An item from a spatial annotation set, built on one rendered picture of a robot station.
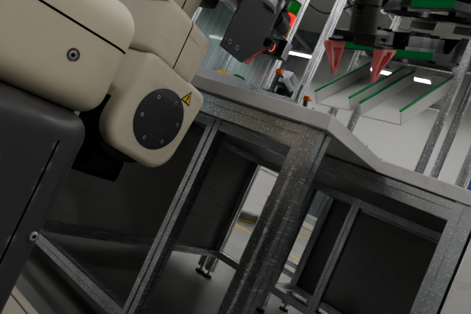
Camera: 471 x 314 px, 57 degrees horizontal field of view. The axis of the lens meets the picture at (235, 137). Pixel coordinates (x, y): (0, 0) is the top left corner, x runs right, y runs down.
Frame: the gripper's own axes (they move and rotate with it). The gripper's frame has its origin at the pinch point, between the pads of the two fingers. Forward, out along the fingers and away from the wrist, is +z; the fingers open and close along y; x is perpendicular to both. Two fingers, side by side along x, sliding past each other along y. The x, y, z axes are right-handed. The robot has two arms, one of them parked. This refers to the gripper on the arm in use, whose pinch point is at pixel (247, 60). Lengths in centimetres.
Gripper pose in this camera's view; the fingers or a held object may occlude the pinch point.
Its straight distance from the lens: 140.2
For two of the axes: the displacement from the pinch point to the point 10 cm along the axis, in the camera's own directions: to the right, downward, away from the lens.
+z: -4.2, 9.0, -0.8
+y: -7.4, -2.9, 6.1
